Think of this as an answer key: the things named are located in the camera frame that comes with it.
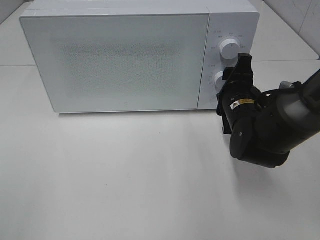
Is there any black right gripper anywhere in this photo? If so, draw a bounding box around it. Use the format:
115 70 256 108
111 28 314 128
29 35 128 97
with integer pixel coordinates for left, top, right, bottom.
216 53 257 135

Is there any round white door button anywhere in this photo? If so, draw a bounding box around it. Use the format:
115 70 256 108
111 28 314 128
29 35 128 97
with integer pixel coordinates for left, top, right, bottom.
210 96 218 109

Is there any white control knob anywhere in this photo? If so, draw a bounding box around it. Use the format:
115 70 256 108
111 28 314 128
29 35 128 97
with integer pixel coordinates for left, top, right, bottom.
218 37 241 60
213 71 226 92

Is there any white microwave door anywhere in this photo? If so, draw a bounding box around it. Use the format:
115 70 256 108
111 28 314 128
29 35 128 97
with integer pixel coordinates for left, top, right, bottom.
20 14 209 114

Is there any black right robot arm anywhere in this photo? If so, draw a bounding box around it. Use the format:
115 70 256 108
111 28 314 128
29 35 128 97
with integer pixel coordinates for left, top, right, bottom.
216 53 320 168

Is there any white microwave oven body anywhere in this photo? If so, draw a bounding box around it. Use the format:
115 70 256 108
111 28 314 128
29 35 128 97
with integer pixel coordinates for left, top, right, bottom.
19 0 260 111

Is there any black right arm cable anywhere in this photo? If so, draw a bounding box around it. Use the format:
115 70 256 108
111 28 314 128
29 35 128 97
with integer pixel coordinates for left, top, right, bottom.
249 86 276 111

